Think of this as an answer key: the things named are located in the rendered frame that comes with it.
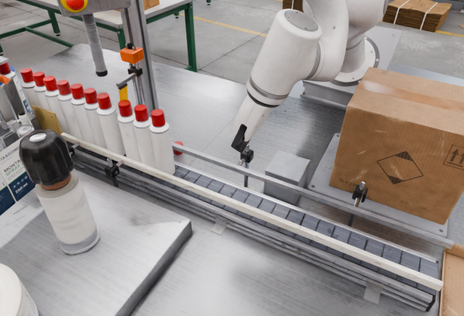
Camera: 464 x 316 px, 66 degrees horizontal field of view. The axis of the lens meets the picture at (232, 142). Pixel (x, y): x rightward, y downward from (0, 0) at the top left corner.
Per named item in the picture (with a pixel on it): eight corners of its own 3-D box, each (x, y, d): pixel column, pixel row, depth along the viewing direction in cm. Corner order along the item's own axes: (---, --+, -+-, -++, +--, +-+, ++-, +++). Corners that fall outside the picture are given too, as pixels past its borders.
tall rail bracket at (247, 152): (232, 199, 100) (232, 154, 90) (243, 183, 105) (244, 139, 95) (242, 203, 99) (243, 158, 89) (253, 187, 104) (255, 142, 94)
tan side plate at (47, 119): (40, 129, 116) (30, 105, 110) (42, 128, 116) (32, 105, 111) (61, 138, 112) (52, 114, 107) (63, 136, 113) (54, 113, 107)
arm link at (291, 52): (288, 70, 73) (246, 63, 69) (318, 12, 63) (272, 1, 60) (300, 98, 67) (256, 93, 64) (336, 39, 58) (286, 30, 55)
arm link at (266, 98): (262, 60, 72) (257, 72, 74) (243, 79, 66) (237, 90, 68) (297, 82, 71) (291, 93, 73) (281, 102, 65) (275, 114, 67)
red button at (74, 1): (63, -8, 82) (64, -5, 80) (80, -11, 83) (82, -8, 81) (68, 8, 84) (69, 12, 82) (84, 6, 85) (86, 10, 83)
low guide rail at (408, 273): (61, 139, 112) (59, 134, 110) (65, 137, 112) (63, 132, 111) (439, 292, 72) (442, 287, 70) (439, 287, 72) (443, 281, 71)
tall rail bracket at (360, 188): (337, 241, 89) (351, 195, 79) (344, 221, 94) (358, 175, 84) (351, 246, 88) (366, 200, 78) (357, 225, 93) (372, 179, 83)
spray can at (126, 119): (123, 164, 105) (109, 104, 92) (135, 154, 108) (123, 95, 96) (138, 170, 103) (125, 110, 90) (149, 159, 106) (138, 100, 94)
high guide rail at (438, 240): (75, 114, 113) (74, 110, 113) (78, 112, 114) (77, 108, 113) (450, 248, 74) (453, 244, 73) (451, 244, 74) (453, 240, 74)
